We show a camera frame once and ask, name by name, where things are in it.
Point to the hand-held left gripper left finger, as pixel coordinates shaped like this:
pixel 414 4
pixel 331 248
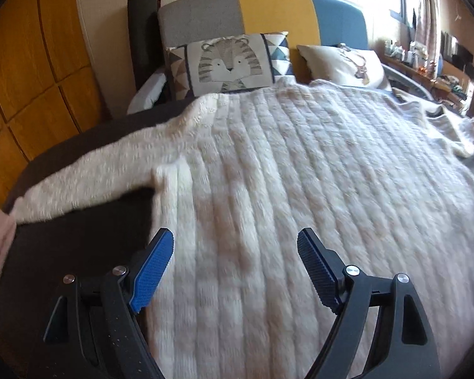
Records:
pixel 152 272

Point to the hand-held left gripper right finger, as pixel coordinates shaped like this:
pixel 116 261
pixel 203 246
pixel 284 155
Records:
pixel 316 272

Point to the cream knitted sweater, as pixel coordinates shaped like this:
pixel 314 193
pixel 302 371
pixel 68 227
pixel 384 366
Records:
pixel 280 166

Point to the grey padded armrest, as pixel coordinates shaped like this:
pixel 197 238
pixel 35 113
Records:
pixel 412 83
pixel 150 90

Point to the cream embroidered cushion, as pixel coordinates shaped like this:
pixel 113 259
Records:
pixel 331 63

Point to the tiger print cushion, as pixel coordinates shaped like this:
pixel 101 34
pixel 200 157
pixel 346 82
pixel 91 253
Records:
pixel 225 67

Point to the wooden wardrobe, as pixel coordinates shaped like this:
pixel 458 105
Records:
pixel 31 67

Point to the cluttered shelf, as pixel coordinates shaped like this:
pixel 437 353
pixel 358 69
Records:
pixel 446 71

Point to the black rolled mat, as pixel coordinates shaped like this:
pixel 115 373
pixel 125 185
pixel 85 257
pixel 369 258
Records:
pixel 142 31

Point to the grey yellow blue headboard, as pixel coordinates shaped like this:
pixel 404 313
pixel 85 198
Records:
pixel 276 12

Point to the patterned curtain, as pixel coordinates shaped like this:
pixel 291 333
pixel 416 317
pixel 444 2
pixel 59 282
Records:
pixel 428 15

